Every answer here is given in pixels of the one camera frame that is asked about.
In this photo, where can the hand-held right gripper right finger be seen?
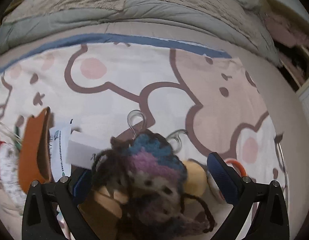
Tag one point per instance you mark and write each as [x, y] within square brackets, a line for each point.
[219, 173]

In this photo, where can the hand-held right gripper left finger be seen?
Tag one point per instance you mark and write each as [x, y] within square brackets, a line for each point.
[80, 185]

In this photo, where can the wooden block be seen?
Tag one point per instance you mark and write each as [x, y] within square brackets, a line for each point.
[104, 206]

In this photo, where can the small white box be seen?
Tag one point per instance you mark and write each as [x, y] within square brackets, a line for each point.
[80, 152]

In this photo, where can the white printed packet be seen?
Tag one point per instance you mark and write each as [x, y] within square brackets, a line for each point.
[59, 152]

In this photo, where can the clear plastic hook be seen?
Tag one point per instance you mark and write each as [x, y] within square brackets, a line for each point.
[178, 138]
[137, 118]

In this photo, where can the brown leather wallet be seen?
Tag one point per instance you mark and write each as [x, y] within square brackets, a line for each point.
[32, 155]

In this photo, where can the white crochet piece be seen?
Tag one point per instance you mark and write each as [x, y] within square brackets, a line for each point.
[7, 170]

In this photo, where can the white louvre door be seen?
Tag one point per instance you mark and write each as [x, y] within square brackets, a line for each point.
[308, 97]

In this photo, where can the printed cartoon blanket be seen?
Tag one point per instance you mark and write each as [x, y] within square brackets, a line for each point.
[144, 80]

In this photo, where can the wooden alcove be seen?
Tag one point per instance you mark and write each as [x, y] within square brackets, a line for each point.
[298, 55]

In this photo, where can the pink clothes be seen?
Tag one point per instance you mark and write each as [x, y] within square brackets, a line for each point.
[287, 30]

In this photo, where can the grey duvet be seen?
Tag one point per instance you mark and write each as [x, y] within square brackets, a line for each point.
[134, 10]

